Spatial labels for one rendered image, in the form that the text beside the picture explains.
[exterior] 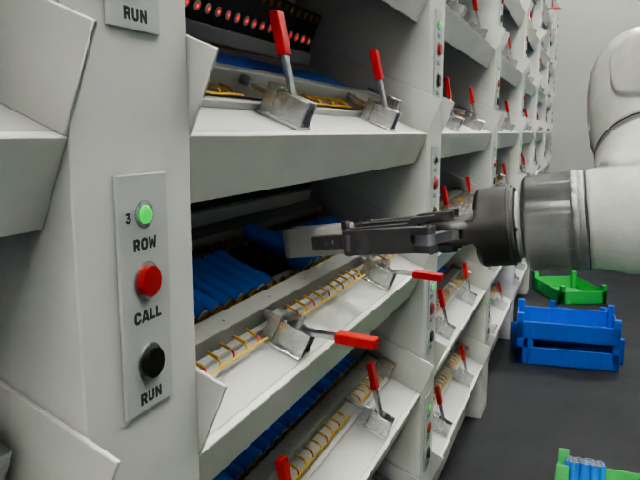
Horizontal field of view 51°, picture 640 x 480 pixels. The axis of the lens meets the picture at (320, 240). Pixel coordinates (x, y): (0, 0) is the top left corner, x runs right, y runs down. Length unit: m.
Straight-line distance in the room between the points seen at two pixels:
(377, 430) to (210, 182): 0.52
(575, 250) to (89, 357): 0.42
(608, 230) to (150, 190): 0.39
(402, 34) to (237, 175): 0.56
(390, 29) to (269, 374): 0.58
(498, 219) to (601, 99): 0.17
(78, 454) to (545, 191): 0.43
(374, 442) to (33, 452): 0.56
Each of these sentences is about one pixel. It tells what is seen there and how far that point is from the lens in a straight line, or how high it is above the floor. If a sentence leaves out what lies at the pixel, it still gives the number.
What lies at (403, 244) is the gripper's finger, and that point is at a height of 0.62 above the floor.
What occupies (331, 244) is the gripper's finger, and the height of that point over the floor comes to 0.61.
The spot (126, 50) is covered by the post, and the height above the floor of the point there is 0.75.
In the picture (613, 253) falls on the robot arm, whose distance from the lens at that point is 0.61.
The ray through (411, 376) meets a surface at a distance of 1.02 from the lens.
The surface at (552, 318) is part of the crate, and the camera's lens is 2.38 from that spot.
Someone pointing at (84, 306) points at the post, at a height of 0.64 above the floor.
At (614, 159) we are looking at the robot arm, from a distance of 0.63.
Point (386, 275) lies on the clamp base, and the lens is 0.81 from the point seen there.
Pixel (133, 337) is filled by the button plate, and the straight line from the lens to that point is 0.35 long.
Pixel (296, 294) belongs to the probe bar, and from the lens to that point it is 0.64.
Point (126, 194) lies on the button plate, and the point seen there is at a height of 0.69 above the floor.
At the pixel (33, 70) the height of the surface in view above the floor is 0.74.
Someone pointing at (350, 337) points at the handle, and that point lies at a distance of 0.55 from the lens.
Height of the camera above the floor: 0.72
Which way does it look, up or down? 9 degrees down
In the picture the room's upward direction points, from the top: straight up
